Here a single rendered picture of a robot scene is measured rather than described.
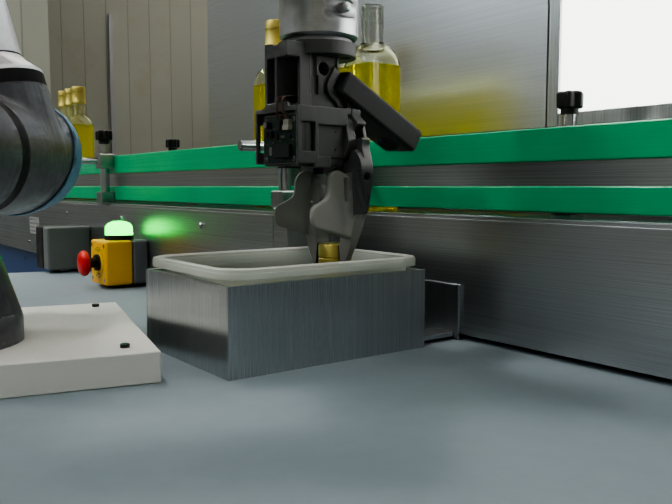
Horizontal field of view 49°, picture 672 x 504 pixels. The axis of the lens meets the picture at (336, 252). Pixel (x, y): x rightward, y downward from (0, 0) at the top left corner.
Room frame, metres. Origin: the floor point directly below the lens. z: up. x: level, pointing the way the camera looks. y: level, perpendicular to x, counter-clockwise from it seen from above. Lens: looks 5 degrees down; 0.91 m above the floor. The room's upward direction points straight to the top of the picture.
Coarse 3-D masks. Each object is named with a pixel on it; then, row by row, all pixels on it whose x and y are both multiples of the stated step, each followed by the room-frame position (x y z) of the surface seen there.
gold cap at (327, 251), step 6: (318, 246) 0.74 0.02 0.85; (324, 246) 0.73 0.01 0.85; (330, 246) 0.73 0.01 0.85; (336, 246) 0.72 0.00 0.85; (318, 252) 0.74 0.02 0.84; (324, 252) 0.73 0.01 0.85; (330, 252) 0.73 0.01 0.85; (336, 252) 0.72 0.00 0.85; (318, 258) 0.74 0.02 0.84; (324, 258) 0.73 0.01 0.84; (330, 258) 0.73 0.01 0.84; (336, 258) 0.73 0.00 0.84
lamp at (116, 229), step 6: (114, 222) 1.18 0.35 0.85; (120, 222) 1.18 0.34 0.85; (126, 222) 1.19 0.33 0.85; (108, 228) 1.18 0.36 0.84; (114, 228) 1.17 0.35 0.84; (120, 228) 1.17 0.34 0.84; (126, 228) 1.18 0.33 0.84; (132, 228) 1.20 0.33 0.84; (108, 234) 1.18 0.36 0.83; (114, 234) 1.17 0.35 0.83; (120, 234) 1.17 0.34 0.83; (126, 234) 1.18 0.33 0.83; (132, 234) 1.19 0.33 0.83
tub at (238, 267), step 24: (168, 264) 0.69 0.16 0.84; (192, 264) 0.66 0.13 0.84; (216, 264) 0.77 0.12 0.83; (240, 264) 0.79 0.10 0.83; (264, 264) 0.81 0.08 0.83; (288, 264) 0.83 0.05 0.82; (312, 264) 0.65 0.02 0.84; (336, 264) 0.67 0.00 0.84; (360, 264) 0.68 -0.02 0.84; (384, 264) 0.70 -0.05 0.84; (408, 264) 0.72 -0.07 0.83
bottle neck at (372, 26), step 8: (368, 8) 0.97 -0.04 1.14; (376, 8) 0.97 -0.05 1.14; (368, 16) 0.97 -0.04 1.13; (376, 16) 0.97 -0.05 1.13; (368, 24) 0.97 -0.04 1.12; (376, 24) 0.97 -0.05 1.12; (368, 32) 0.97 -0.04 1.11; (376, 32) 0.97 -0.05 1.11; (368, 40) 0.97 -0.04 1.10; (376, 40) 0.97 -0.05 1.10
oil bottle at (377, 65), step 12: (360, 48) 0.97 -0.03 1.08; (372, 48) 0.96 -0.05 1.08; (384, 48) 0.97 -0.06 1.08; (360, 60) 0.96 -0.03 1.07; (372, 60) 0.95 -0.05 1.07; (384, 60) 0.96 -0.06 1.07; (396, 60) 0.97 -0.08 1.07; (360, 72) 0.96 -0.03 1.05; (372, 72) 0.95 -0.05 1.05; (384, 72) 0.96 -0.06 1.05; (396, 72) 0.97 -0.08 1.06; (372, 84) 0.95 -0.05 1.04; (384, 84) 0.96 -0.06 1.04; (396, 84) 0.97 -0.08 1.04; (384, 96) 0.96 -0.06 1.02; (396, 96) 0.97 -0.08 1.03; (396, 108) 0.97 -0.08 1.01
